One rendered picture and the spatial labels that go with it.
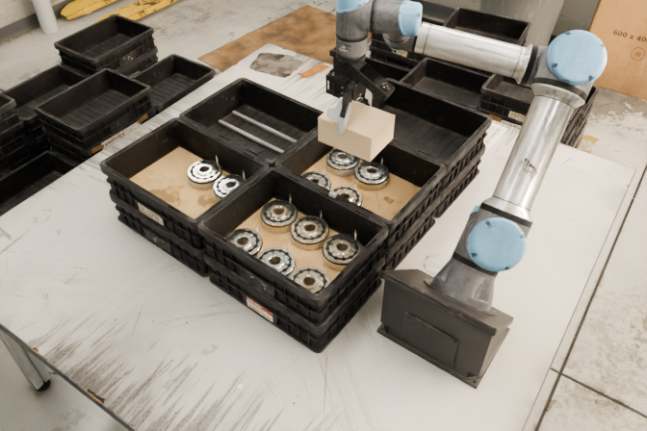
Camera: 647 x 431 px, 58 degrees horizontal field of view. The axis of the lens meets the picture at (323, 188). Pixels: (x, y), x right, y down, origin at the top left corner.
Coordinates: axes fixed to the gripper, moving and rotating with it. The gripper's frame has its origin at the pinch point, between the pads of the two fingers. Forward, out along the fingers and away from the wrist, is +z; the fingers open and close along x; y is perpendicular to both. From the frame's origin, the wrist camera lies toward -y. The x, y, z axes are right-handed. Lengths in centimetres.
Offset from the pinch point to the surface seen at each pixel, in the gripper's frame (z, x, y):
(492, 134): 40, -70, -17
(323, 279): 23.9, 31.8, -11.0
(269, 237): 26.6, 25.9, 10.9
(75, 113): 59, -10, 151
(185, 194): 26, 26, 42
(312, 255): 26.7, 24.8, -2.6
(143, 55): 60, -64, 166
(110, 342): 39, 69, 30
